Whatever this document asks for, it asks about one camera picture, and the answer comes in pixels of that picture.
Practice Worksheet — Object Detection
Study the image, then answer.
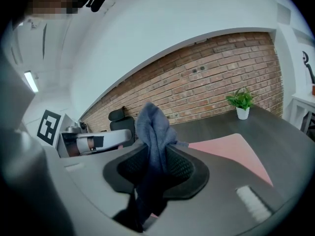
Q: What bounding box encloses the pink desk mat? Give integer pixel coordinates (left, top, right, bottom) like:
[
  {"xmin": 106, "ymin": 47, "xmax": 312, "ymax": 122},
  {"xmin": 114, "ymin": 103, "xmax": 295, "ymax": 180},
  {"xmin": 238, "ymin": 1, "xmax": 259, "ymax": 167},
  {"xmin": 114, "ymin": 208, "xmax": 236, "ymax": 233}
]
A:
[{"xmin": 150, "ymin": 133, "xmax": 274, "ymax": 218}]

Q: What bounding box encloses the ceiling light strip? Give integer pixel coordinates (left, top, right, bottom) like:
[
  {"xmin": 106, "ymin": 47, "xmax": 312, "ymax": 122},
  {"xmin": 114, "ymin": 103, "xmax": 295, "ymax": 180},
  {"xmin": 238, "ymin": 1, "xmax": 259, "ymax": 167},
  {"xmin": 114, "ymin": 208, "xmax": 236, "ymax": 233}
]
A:
[{"xmin": 23, "ymin": 70, "xmax": 40, "ymax": 93}]

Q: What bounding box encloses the green plant in white pot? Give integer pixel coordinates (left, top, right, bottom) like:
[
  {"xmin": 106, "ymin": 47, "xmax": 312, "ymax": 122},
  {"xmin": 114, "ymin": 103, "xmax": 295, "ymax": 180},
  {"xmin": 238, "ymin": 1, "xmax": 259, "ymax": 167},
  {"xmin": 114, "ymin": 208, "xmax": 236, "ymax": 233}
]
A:
[{"xmin": 225, "ymin": 87, "xmax": 255, "ymax": 120}]

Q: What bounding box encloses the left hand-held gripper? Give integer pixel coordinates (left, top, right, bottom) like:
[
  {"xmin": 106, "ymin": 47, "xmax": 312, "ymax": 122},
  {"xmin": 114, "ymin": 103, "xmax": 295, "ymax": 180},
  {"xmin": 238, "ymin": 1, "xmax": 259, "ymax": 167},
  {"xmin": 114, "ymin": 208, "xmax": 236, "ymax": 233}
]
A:
[{"xmin": 36, "ymin": 109, "xmax": 132, "ymax": 158}]

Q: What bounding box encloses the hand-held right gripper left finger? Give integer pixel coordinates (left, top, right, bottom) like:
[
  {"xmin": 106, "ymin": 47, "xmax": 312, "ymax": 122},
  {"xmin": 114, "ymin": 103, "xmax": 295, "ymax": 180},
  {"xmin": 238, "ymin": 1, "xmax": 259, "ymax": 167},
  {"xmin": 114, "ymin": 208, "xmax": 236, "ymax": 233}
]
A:
[{"xmin": 44, "ymin": 142, "xmax": 151, "ymax": 236}]

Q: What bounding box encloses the dark blue cloth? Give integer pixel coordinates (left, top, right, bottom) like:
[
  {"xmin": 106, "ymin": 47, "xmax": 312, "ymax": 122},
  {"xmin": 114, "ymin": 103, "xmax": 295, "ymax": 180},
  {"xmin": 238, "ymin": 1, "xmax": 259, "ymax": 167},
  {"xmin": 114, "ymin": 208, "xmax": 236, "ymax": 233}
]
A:
[{"xmin": 134, "ymin": 101, "xmax": 190, "ymax": 231}]

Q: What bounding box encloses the black office chair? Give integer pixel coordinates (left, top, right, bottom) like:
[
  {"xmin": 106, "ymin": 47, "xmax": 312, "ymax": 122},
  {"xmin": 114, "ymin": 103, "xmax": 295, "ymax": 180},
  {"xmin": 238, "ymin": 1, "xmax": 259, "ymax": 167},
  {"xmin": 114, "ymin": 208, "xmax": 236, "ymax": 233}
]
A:
[{"xmin": 108, "ymin": 107, "xmax": 136, "ymax": 148}]

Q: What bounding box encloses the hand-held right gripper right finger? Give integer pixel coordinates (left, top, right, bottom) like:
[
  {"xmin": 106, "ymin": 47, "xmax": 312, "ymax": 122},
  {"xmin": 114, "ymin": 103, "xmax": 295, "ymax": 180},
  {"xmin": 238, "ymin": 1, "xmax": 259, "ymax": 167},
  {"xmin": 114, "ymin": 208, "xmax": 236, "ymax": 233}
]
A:
[{"xmin": 145, "ymin": 143, "xmax": 286, "ymax": 236}]

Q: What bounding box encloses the person's face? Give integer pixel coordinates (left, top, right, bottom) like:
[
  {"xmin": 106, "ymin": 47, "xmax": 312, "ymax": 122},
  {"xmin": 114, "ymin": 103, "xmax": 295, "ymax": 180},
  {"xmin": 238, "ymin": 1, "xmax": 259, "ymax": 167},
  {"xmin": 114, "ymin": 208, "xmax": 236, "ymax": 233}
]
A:
[{"xmin": 24, "ymin": 0, "xmax": 85, "ymax": 17}]

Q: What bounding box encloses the white side table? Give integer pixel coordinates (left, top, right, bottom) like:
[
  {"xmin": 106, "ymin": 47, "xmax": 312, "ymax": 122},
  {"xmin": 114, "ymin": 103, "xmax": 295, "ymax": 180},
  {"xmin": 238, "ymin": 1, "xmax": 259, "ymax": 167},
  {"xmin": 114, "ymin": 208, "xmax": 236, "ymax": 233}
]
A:
[{"xmin": 291, "ymin": 92, "xmax": 315, "ymax": 135}]

